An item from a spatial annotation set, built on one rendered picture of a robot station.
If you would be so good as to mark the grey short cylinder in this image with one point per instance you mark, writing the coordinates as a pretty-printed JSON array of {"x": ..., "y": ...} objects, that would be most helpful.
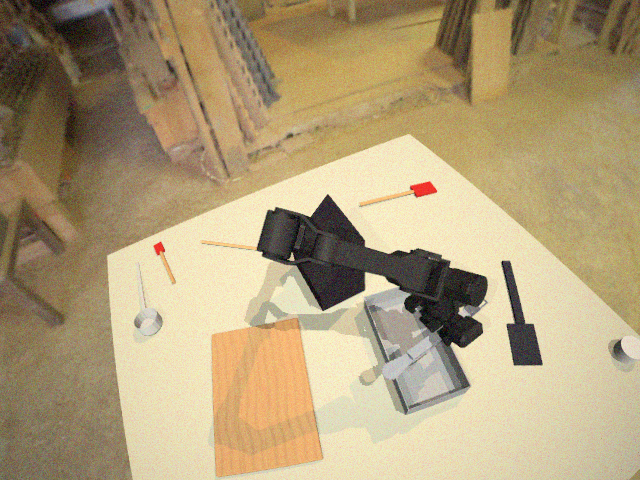
[{"x": 627, "y": 350}]

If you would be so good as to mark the light wooden board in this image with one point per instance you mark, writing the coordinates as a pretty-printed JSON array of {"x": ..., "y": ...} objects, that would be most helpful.
[{"x": 262, "y": 405}]

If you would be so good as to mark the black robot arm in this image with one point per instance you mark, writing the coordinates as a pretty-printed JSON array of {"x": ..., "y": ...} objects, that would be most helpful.
[{"x": 285, "y": 231}]

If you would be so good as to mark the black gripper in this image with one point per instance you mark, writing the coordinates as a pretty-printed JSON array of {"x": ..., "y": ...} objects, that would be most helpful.
[{"x": 457, "y": 329}]

